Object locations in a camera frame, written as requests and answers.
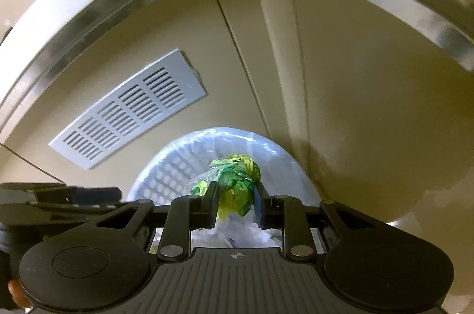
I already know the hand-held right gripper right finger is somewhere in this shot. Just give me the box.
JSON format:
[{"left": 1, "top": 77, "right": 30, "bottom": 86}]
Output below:
[{"left": 254, "top": 182, "right": 387, "bottom": 262}]

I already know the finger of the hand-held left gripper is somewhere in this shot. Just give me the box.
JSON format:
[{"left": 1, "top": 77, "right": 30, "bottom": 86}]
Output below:
[
  {"left": 2, "top": 184, "right": 122, "bottom": 204},
  {"left": 30, "top": 202, "right": 123, "bottom": 220}
]

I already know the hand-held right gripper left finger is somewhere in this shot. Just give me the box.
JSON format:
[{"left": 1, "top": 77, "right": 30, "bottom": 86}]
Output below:
[{"left": 87, "top": 181, "right": 219, "bottom": 262}]

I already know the clear plastic bag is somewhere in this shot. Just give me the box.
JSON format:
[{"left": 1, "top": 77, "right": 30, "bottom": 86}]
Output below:
[{"left": 193, "top": 218, "right": 284, "bottom": 249}]

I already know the green yellow wrapper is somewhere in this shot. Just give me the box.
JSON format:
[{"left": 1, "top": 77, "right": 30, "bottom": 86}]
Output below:
[{"left": 190, "top": 153, "right": 262, "bottom": 222}]

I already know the blue bin liner bag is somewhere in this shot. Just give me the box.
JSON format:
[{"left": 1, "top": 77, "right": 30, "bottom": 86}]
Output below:
[{"left": 128, "top": 126, "right": 324, "bottom": 250}]

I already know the lattice plastic trash bin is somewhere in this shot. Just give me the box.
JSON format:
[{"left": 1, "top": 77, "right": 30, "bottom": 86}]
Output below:
[{"left": 128, "top": 126, "right": 324, "bottom": 250}]

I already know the person's left hand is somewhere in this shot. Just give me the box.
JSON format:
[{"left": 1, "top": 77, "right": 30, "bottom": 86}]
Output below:
[{"left": 7, "top": 279, "right": 34, "bottom": 309}]

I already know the grey cabinet vent grille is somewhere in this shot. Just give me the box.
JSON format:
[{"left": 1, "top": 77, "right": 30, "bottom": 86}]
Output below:
[{"left": 48, "top": 48, "right": 207, "bottom": 171}]

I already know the thin black cable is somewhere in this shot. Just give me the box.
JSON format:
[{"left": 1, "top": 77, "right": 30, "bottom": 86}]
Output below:
[{"left": 0, "top": 143, "right": 64, "bottom": 185}]

